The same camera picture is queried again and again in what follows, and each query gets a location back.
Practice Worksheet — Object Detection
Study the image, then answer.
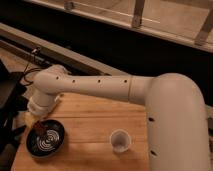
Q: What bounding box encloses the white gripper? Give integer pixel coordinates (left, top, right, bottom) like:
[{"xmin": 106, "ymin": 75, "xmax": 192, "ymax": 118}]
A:
[{"xmin": 23, "ymin": 94, "xmax": 57, "ymax": 129}]

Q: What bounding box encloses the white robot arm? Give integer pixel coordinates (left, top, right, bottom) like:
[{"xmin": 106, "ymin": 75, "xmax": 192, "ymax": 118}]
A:
[{"xmin": 26, "ymin": 65, "xmax": 211, "ymax": 171}]

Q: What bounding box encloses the black ceramic bowl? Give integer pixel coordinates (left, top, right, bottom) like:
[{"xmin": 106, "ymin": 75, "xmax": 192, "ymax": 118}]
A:
[{"xmin": 26, "ymin": 120, "xmax": 65, "ymax": 158}]

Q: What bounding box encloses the black equipment at left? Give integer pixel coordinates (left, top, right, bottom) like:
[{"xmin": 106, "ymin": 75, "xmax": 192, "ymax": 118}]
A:
[{"xmin": 0, "ymin": 59, "xmax": 28, "ymax": 171}]

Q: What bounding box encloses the black cable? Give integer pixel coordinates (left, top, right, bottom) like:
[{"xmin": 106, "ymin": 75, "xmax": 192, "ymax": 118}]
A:
[{"xmin": 21, "ymin": 47, "xmax": 46, "ymax": 86}]

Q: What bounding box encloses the metal rail frame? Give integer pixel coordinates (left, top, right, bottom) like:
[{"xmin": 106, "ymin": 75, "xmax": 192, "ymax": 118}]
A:
[{"xmin": 0, "ymin": 23, "xmax": 126, "ymax": 75}]

